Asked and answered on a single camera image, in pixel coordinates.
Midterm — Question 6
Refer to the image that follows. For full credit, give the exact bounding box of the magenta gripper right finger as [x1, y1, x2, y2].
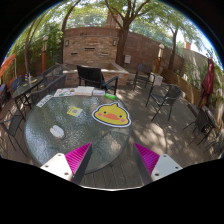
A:
[133, 143, 182, 185]

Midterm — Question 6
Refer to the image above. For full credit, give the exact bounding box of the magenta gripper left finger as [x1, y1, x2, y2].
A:
[41, 143, 92, 185]

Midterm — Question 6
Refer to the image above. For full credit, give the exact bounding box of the white computer mouse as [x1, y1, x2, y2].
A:
[50, 125, 65, 138]

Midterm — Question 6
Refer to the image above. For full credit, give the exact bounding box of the yellow duck mouse pad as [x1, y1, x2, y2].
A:
[92, 102, 131, 127]

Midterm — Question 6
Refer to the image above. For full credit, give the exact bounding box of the round glass patio table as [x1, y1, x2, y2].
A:
[25, 96, 132, 174]

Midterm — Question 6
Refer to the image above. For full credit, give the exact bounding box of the yellow square card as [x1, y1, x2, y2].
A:
[67, 106, 82, 117]

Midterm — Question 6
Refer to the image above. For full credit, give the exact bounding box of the black chair left edge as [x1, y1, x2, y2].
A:
[0, 110, 26, 155]

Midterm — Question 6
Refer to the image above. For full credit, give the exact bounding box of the black chair far right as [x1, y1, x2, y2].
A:
[187, 107, 218, 143]

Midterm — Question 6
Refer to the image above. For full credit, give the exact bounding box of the white strip card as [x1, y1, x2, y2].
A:
[36, 95, 53, 108]

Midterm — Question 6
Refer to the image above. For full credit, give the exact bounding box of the white open book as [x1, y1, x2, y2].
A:
[75, 86, 94, 96]

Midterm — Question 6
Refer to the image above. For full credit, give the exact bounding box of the small pink white book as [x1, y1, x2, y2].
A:
[93, 90, 105, 96]

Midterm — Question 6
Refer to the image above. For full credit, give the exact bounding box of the black patio chair right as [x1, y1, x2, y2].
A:
[147, 84, 181, 113]

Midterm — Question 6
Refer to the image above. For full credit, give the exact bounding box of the black patio chair behind table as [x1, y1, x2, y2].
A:
[77, 65, 118, 92]

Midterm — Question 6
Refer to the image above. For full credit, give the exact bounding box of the black chair far back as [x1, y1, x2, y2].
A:
[133, 63, 151, 85]

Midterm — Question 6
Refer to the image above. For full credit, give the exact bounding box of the folded red patio umbrella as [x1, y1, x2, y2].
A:
[199, 58, 214, 106]

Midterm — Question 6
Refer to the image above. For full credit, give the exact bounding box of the stone brick fountain wall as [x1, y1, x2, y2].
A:
[63, 27, 129, 86]

